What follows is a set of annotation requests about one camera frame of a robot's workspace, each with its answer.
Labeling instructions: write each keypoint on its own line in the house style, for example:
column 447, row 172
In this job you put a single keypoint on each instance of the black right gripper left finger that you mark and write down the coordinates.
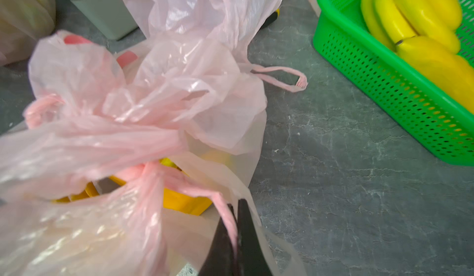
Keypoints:
column 220, row 260

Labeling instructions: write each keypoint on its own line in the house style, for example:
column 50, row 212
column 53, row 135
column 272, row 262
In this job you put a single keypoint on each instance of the green plastic basket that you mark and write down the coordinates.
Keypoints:
column 439, row 123

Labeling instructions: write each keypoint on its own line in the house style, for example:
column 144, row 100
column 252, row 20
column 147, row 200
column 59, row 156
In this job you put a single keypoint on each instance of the yellow banana bunch in basket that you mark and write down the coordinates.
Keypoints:
column 423, row 33

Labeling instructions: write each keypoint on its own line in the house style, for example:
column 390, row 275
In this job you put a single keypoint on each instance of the pink plastic bag front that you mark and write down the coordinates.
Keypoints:
column 23, row 24

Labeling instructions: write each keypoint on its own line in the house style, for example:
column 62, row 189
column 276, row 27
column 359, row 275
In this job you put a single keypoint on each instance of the clear lidded storage box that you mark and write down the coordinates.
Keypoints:
column 110, row 17

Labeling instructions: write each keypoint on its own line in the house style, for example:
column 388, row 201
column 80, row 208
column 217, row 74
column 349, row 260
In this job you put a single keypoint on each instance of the orange banana bunch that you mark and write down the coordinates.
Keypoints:
column 172, row 200

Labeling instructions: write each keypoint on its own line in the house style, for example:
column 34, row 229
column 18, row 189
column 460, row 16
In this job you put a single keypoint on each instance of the pink plastic bag back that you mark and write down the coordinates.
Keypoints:
column 232, row 22

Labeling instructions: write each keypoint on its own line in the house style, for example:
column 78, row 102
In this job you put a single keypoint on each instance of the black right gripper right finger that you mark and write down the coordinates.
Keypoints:
column 250, row 258

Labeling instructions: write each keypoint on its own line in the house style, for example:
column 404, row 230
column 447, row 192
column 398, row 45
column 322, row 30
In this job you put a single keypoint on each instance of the pink plastic bag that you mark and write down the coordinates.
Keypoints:
column 23, row 24
column 232, row 22
column 174, row 111

